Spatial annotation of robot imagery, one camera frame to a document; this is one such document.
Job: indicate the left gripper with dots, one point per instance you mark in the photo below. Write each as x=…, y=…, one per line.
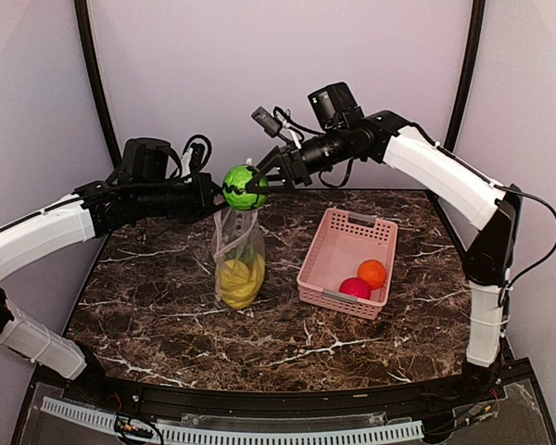
x=206, y=187

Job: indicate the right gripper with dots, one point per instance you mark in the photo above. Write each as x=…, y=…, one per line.
x=298, y=171

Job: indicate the green watermelon toy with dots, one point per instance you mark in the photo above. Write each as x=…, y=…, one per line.
x=234, y=189

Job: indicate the clear polka dot zip bag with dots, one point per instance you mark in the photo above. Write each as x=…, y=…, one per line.
x=234, y=228

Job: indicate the yellow banana toy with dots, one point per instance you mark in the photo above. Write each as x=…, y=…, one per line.
x=257, y=273

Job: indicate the yellow pear toy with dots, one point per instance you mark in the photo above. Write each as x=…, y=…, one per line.
x=234, y=285

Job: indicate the pink perforated plastic basket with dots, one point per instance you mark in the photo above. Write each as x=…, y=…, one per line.
x=342, y=242

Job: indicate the orange fruit toy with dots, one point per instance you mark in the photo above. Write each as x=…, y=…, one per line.
x=373, y=272

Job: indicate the red apple toy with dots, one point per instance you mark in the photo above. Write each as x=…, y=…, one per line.
x=355, y=287

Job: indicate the green bell pepper toy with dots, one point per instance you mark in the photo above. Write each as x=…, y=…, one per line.
x=243, y=253

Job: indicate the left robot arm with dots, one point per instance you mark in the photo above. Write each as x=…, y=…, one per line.
x=151, y=181

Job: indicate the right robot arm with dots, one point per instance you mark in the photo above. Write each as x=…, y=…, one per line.
x=387, y=138

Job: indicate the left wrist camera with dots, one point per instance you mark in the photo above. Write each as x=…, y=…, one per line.
x=192, y=159

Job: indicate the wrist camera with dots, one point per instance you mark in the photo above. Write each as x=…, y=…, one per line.
x=192, y=159
x=272, y=127

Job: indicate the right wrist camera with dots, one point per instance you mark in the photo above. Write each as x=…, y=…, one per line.
x=272, y=127

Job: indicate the left black frame post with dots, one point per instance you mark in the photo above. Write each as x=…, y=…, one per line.
x=91, y=64

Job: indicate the black front rail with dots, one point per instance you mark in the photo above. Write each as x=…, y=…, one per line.
x=336, y=381

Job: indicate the white slotted cable duct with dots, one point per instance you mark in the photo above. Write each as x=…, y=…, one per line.
x=214, y=429

